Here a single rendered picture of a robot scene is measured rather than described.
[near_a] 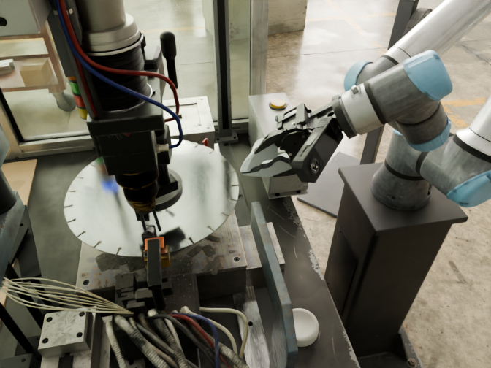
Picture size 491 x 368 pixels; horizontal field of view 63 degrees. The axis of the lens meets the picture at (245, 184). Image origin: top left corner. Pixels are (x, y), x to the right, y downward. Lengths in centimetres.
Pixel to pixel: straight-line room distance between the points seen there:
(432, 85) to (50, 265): 83
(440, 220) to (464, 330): 84
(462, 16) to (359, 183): 48
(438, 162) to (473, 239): 130
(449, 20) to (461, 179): 31
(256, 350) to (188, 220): 27
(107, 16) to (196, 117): 68
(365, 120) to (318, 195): 152
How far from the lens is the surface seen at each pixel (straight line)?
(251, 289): 86
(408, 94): 65
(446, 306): 192
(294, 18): 415
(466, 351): 184
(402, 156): 102
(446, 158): 95
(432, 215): 111
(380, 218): 106
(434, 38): 85
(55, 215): 112
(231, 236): 83
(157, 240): 66
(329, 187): 222
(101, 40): 44
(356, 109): 65
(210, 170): 82
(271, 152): 69
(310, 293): 88
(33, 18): 38
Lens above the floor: 147
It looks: 42 degrees down
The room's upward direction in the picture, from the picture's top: straight up
